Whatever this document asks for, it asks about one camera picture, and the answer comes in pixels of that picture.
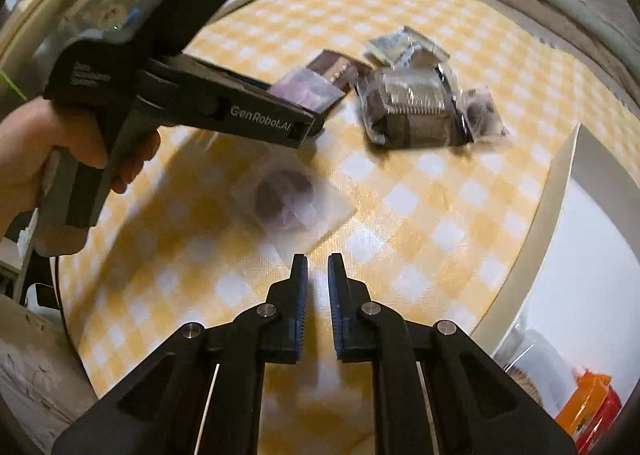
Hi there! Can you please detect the yellow checked mat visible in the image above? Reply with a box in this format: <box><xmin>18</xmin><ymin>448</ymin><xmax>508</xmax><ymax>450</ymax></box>
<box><xmin>52</xmin><ymin>0</ymin><xmax>640</xmax><ymax>455</ymax></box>

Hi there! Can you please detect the orange snack packet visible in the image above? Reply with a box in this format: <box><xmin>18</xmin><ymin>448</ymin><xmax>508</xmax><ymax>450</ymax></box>
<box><xmin>555</xmin><ymin>369</ymin><xmax>615</xmax><ymax>436</ymax></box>

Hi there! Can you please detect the wooden bedside shelf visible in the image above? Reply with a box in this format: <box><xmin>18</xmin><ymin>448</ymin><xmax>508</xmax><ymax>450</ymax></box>
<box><xmin>0</xmin><ymin>0</ymin><xmax>171</xmax><ymax>106</ymax></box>

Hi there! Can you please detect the person's left hand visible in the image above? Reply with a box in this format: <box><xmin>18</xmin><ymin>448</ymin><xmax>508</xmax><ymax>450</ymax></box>
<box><xmin>0</xmin><ymin>99</ymin><xmax>162</xmax><ymax>236</ymax></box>

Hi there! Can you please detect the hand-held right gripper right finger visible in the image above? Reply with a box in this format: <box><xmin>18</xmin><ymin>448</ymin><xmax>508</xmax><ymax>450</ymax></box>
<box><xmin>327</xmin><ymin>252</ymin><xmax>581</xmax><ymax>455</ymax></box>

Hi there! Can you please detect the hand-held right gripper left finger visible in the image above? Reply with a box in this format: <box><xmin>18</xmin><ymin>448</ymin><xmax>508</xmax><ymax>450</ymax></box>
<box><xmin>52</xmin><ymin>253</ymin><xmax>309</xmax><ymax>455</ymax></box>

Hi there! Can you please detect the white cardboard box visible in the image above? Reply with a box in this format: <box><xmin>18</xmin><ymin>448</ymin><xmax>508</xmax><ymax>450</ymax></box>
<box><xmin>470</xmin><ymin>122</ymin><xmax>640</xmax><ymax>455</ymax></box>

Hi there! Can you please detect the small clear dark candy packet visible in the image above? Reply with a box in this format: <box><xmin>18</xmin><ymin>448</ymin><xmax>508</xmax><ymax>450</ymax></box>
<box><xmin>457</xmin><ymin>85</ymin><xmax>511</xmax><ymax>141</ymax></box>

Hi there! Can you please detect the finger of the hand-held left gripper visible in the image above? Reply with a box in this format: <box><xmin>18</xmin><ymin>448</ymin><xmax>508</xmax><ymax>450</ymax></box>
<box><xmin>170</xmin><ymin>54</ymin><xmax>273</xmax><ymax>92</ymax></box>
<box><xmin>292</xmin><ymin>112</ymin><xmax>326</xmax><ymax>151</ymax></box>

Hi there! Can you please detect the large clear round cookie packet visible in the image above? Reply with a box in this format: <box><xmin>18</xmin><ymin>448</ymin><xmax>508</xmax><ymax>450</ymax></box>
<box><xmin>495</xmin><ymin>320</ymin><xmax>581</xmax><ymax>418</ymax></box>

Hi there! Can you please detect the purple round cookie packet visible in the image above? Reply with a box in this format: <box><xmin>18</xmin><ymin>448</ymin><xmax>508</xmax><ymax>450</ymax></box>
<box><xmin>232</xmin><ymin>155</ymin><xmax>358</xmax><ymax>251</ymax></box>

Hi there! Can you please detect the pink clear snack packet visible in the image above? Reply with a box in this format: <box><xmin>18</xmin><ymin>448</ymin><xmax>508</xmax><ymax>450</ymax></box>
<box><xmin>267</xmin><ymin>66</ymin><xmax>346</xmax><ymax>113</ymax></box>

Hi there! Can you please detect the red snack packet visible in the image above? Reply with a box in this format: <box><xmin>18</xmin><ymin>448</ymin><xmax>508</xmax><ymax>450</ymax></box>
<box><xmin>575</xmin><ymin>387</ymin><xmax>626</xmax><ymax>455</ymax></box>

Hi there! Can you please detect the brown chocolate packet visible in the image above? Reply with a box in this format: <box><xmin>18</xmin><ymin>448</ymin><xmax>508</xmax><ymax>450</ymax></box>
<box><xmin>305</xmin><ymin>49</ymin><xmax>373</xmax><ymax>86</ymax></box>

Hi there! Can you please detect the dark clear biscuit packet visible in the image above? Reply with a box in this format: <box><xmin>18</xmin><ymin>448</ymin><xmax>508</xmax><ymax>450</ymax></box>
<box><xmin>355</xmin><ymin>60</ymin><xmax>473</xmax><ymax>148</ymax></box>

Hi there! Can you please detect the silver snack packet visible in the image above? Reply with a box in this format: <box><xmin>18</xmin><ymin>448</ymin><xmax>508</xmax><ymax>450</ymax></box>
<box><xmin>364</xmin><ymin>26</ymin><xmax>451</xmax><ymax>67</ymax></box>

